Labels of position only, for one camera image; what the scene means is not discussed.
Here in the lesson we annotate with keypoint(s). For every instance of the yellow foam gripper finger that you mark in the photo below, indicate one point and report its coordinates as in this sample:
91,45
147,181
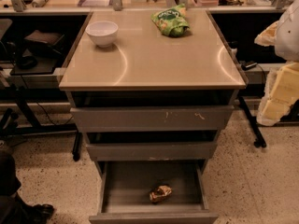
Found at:
280,93
268,36

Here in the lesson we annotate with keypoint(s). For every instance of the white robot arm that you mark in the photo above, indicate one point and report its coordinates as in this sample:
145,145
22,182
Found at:
287,34

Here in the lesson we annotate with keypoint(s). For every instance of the grey top drawer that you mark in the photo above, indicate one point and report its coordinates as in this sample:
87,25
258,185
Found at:
151,119

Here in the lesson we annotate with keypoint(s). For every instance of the grey drawer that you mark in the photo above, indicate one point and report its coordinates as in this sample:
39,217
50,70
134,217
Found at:
151,119
124,196
152,151

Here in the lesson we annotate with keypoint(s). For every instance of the grey middle drawer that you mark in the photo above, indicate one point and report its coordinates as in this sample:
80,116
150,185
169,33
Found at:
152,151

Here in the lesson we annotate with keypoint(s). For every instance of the beige counter top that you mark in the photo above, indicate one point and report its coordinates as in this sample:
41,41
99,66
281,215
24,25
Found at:
143,59

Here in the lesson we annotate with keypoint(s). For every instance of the grey bottom drawer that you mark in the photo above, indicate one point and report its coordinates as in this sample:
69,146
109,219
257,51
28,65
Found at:
124,196

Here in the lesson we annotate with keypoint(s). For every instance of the black power adapter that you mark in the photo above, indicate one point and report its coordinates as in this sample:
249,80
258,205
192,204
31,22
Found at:
248,65

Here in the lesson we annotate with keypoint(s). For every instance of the black table leg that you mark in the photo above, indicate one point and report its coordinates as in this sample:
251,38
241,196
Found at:
259,141
77,147

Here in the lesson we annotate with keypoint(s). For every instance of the green chip bag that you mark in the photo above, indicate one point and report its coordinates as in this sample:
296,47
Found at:
171,22

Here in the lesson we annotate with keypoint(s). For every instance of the white bowl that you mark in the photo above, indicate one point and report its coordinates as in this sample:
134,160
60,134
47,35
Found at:
102,33

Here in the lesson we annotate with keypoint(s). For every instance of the black left table leg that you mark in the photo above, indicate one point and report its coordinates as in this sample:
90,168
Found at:
77,147

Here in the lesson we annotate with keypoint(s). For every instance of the black shoe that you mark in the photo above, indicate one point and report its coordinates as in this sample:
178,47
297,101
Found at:
40,214

